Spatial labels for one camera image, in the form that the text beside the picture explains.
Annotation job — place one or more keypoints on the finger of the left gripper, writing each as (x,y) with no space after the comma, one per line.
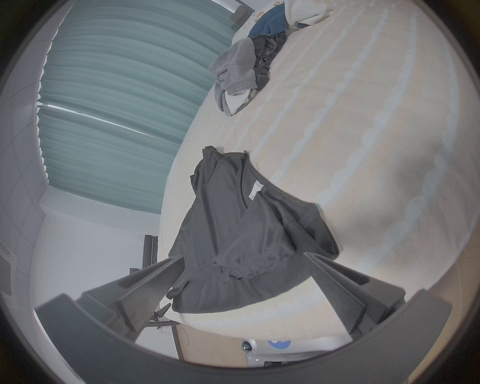
(150,251)

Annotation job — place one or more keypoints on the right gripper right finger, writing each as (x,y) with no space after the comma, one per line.
(348,288)

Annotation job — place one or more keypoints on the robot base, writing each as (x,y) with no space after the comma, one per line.
(270,354)

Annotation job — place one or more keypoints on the white printed pillow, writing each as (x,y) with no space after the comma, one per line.
(258,15)

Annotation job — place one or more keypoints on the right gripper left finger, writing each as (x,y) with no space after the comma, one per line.
(142,288)

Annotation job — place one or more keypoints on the black T-shirt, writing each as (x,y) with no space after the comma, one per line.
(243,243)

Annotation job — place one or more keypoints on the pile of clothes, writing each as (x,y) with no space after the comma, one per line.
(240,63)

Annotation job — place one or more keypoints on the blue-green curtain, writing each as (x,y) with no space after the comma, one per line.
(123,82)

